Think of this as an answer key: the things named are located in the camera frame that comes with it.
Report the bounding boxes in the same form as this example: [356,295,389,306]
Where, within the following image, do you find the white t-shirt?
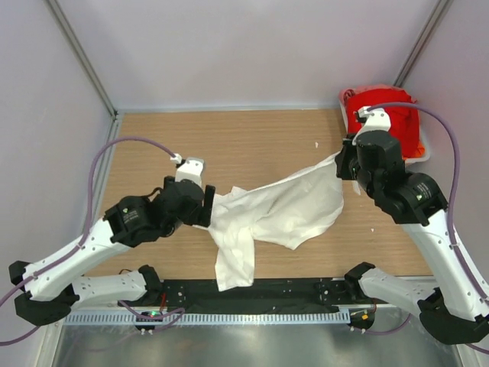
[205,153,345,291]

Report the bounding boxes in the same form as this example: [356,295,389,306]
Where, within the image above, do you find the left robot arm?
[8,177,215,326]

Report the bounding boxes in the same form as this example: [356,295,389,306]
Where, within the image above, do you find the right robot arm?
[335,130,488,345]

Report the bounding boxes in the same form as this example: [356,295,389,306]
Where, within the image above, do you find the red t-shirt in basket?
[343,86,421,158]

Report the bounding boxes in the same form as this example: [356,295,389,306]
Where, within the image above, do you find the orange garment in basket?
[402,141,426,160]

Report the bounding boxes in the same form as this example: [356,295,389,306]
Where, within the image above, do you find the grey perforated plastic basket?
[338,86,432,166]

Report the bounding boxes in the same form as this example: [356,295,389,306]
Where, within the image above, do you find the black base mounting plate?
[125,278,390,310]

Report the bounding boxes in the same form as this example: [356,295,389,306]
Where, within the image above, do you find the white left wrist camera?
[170,154,206,188]

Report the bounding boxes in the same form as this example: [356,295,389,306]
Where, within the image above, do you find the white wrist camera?
[170,154,206,188]
[352,106,391,145]

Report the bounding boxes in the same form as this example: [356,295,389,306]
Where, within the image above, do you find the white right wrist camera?
[352,106,391,145]

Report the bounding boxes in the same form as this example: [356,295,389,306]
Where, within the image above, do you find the slotted cable duct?
[64,310,351,326]

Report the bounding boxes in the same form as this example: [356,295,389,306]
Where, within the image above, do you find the aluminium frame rail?
[45,277,465,311]

